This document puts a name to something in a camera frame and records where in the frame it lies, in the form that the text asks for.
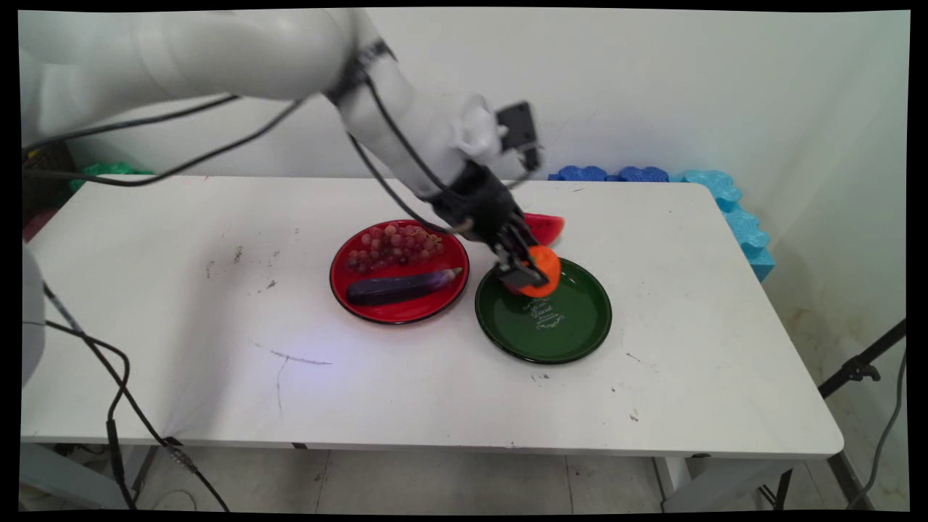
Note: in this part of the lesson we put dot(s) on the red watermelon slice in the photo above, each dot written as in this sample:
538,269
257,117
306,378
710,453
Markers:
549,228

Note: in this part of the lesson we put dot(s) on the grey table leg frame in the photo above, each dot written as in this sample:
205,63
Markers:
72,475
725,482

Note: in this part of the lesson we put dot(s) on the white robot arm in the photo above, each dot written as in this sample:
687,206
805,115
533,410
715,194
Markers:
217,51

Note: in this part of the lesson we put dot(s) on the bunch of red grapes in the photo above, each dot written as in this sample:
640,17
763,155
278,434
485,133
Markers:
395,245

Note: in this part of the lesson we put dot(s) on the black tripod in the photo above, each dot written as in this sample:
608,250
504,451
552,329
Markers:
859,368

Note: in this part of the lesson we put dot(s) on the purple toy eggplant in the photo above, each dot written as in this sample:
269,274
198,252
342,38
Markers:
399,287

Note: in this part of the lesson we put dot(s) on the black crate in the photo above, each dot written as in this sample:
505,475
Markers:
47,181

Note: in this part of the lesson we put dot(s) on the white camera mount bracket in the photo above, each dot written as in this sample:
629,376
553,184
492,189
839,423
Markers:
478,130

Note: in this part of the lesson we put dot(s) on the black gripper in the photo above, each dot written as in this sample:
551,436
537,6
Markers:
478,203

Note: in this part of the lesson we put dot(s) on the dark green round plate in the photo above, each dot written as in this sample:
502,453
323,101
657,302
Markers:
551,333

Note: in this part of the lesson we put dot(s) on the orange toy fruit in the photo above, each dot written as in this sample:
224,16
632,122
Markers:
547,268

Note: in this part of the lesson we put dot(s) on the grey rounded equipment housing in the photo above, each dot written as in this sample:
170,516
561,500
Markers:
32,312

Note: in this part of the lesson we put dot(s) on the red round plate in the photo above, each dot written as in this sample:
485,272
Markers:
399,312

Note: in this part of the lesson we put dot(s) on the green foam mat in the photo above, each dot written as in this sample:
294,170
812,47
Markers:
109,170

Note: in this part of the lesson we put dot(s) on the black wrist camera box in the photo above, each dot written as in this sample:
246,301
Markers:
518,130

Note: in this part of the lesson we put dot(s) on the light blue foam mat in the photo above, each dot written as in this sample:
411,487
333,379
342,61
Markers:
739,225

